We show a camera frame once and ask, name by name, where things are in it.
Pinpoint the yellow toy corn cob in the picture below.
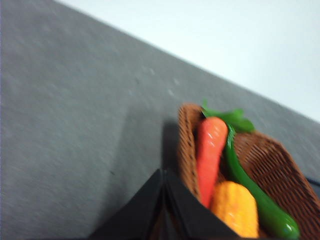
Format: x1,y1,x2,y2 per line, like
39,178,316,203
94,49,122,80
210,181,259,238

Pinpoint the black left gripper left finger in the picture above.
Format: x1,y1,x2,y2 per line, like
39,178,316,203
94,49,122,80
88,168,166,240

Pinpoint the green toy chili pepper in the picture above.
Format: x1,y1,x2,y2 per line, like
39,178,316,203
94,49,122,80
202,101,300,240

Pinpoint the orange-red toy carrot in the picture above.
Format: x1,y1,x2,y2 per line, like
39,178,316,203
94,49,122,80
195,116,229,208

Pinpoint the brown wicker basket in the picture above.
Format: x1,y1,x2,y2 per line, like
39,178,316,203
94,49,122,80
177,103,320,240

